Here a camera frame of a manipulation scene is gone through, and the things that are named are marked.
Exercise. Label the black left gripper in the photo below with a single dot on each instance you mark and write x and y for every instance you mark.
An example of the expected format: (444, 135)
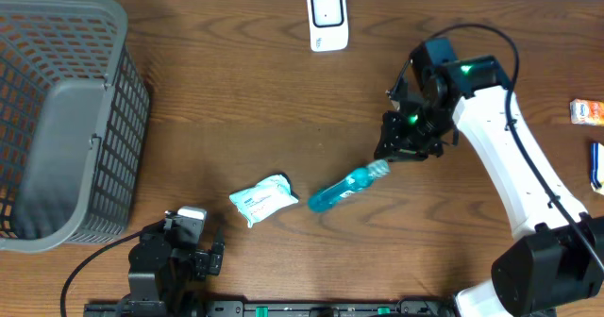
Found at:
(203, 260)

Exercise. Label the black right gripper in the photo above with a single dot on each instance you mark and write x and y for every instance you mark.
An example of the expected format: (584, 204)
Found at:
(393, 135)

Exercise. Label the blue mouthwash bottle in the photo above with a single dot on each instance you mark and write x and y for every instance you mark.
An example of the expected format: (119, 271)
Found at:
(357, 181)

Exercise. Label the mint green wipes pack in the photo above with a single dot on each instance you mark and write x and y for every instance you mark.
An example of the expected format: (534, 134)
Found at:
(265, 198)

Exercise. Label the orange tissue pack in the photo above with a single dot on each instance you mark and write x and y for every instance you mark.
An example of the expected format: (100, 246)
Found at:
(586, 112)

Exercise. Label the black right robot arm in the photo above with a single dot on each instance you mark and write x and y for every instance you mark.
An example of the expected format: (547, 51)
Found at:
(557, 254)

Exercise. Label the white barcode scanner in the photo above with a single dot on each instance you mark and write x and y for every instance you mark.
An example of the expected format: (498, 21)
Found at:
(328, 22)

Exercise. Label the grey plastic shopping basket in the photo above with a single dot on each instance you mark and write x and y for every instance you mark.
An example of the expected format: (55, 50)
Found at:
(74, 114)

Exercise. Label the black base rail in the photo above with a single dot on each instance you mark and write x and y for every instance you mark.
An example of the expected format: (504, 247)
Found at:
(406, 307)

